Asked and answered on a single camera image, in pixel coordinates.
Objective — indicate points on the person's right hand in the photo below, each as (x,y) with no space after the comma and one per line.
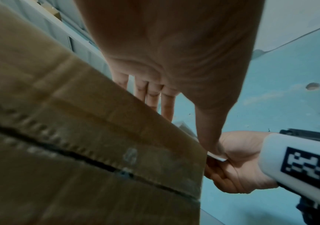
(237,162)

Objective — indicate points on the person's left hand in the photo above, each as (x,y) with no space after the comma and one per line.
(176,44)

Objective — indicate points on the white shipping label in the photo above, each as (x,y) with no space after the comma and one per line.
(187,129)

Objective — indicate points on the brown cardboard box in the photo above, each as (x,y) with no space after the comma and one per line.
(79,142)

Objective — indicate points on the white marker cube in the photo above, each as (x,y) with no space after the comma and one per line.
(271,153)

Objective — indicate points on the black right wristband, marker tiles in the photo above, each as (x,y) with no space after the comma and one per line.
(315,211)

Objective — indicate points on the white metal shelf rack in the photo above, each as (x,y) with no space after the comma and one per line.
(65,33)

